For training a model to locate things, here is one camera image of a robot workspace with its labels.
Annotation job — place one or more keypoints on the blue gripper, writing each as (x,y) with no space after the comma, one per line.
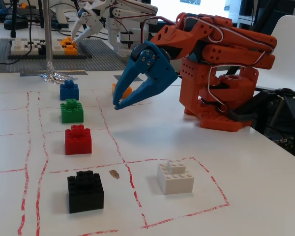
(160,67)

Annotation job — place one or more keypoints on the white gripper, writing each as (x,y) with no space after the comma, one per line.
(90,17)

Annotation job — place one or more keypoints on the black toy brick block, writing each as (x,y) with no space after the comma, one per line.
(86,194)

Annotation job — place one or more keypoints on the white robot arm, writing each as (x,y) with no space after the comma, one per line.
(113,32)

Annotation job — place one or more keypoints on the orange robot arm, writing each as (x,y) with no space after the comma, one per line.
(236,49)

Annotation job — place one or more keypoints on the grey tape marker patch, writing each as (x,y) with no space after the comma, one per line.
(138,79)

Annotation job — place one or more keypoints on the orange toy brick block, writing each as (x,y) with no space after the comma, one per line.
(126,93)

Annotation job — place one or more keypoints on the blue toy brick block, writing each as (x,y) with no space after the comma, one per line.
(68,92)

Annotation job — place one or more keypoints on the green toy brick block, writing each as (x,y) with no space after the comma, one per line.
(72,113)

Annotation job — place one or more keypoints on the red toy brick block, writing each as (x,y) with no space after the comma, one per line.
(78,142)

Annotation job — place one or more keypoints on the white toy brick block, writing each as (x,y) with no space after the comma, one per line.
(177,183)

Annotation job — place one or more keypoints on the orange brick stack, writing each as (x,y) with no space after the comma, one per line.
(70,50)

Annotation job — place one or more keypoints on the white printed stand part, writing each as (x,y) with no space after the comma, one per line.
(60,14)

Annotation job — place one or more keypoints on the dark grey brick strip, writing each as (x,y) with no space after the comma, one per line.
(83,56)

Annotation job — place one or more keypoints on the large grey studded baseplate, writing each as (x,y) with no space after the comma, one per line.
(100,59)

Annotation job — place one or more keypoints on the shiny metal pole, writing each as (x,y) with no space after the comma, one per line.
(48,37)

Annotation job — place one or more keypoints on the black and white brick cluster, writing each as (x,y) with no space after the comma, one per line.
(38,48)

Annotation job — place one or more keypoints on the crumpled silver foil tape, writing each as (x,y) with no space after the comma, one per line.
(56,78)

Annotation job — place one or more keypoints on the long grey tape strip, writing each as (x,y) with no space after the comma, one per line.
(29,73)

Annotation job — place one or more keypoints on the thin black stand pole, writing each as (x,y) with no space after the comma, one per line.
(13,22)

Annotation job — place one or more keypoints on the bright white screen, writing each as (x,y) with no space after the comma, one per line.
(167,7)

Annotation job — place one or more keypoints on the black desk clamp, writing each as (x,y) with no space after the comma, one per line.
(260,98)

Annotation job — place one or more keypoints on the white plastic chair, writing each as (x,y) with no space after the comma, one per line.
(290,49)

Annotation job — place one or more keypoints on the small electronics board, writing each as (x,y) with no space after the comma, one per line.
(285,143)

